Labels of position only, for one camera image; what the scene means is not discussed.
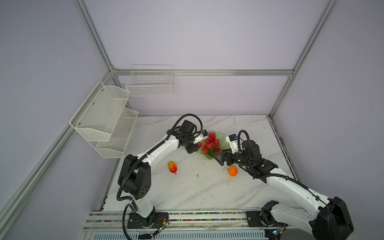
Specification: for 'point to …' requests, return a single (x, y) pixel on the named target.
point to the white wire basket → (151, 80)
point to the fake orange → (233, 171)
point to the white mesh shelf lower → (114, 148)
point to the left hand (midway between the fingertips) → (192, 145)
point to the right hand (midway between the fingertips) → (217, 153)
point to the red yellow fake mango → (173, 167)
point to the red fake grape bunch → (208, 145)
